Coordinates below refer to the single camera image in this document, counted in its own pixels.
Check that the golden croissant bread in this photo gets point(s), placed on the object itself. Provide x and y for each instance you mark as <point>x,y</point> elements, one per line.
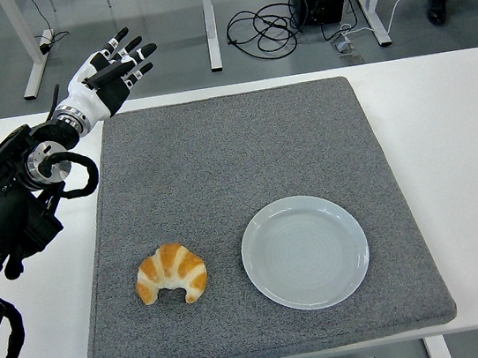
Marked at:
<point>171,264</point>

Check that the grey fabric mat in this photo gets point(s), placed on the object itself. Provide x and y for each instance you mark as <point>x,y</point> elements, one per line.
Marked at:
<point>219,168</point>

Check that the metal floor socket box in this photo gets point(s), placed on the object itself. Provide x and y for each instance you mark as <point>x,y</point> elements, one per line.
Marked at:
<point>345,50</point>

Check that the white table leg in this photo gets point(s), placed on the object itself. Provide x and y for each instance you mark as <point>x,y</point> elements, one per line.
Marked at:
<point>439,351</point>

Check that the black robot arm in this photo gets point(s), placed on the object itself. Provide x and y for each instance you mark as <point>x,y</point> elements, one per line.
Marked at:
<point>0,221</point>

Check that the pale blue round plate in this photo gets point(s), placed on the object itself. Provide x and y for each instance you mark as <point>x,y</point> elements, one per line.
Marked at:
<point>305,252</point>

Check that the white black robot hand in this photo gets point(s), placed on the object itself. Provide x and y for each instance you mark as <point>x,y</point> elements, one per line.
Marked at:
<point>85,96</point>

